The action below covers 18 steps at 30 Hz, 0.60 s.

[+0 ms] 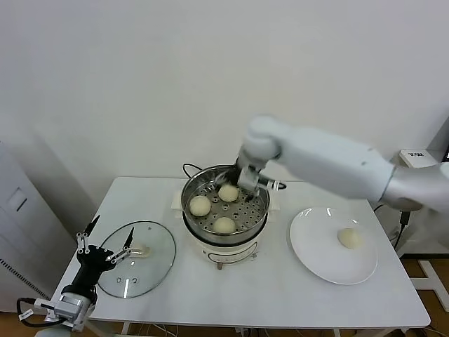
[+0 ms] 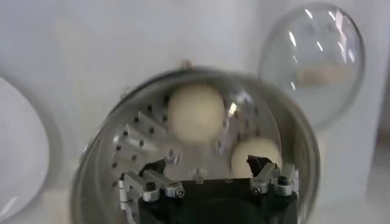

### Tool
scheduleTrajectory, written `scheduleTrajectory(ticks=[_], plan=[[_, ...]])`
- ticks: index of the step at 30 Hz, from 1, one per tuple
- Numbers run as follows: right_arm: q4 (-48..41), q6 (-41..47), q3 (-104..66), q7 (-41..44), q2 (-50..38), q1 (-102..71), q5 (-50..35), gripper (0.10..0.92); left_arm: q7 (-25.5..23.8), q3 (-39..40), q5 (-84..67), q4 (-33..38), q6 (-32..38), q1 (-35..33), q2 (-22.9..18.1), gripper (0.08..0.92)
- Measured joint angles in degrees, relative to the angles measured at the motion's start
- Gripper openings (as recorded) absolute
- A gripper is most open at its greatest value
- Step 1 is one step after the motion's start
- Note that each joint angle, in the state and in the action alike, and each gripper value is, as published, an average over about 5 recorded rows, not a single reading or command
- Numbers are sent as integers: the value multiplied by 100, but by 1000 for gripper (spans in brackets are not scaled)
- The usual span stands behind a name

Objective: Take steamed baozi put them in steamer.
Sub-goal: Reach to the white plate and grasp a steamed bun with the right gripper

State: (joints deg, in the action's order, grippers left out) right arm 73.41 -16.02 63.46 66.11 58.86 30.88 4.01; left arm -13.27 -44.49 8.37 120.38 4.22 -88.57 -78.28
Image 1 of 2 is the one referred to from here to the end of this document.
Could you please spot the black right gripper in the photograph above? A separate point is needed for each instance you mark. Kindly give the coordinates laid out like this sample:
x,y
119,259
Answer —
x,y
236,168

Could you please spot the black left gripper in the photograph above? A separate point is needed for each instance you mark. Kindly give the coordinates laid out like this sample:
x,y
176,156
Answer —
x,y
94,259

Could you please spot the white steamed baozi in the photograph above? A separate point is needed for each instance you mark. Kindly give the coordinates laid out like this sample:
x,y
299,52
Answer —
x,y
228,193
350,238
200,206
224,225

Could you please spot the round glass pot lid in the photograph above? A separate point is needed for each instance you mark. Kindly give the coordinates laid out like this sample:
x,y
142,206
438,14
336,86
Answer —
x,y
154,242

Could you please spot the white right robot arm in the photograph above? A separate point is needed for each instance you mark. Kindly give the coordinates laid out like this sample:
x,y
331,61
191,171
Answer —
x,y
315,158

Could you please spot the perforated steel steamer basket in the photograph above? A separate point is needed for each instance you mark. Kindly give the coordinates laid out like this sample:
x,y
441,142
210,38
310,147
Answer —
x,y
252,214

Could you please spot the white electric cooker base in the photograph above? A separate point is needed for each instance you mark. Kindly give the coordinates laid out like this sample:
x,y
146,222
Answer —
x,y
228,254

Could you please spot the grey metal cabinet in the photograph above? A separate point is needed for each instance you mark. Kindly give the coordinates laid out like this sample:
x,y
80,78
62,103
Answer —
x,y
21,228

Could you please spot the white round plate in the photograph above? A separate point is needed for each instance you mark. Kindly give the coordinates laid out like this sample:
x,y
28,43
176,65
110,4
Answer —
x,y
315,252

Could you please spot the small printed desk label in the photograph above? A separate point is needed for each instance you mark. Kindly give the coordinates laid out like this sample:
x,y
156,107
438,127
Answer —
x,y
415,153

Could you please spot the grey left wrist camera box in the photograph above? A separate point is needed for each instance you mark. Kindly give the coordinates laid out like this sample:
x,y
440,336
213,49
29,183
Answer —
x,y
69,309

